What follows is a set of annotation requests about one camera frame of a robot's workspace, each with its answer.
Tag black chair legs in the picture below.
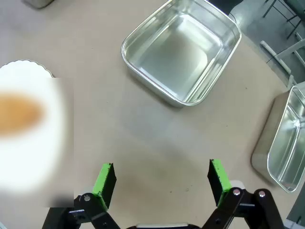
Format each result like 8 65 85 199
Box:
262 0 305 40

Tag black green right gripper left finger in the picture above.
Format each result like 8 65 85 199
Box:
42 163 122 229

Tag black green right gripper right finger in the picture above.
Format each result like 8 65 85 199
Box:
202 159 284 229

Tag white scalloped plate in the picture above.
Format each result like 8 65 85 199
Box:
0 59 74 200

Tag golden croissant bread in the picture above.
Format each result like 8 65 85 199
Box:
0 93 50 138

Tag white metal frame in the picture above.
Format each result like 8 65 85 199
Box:
259 38 305 87

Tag rectangular steel container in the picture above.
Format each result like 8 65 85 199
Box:
121 0 243 107
250 85 305 194

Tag grey metal object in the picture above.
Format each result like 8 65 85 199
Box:
21 0 55 10

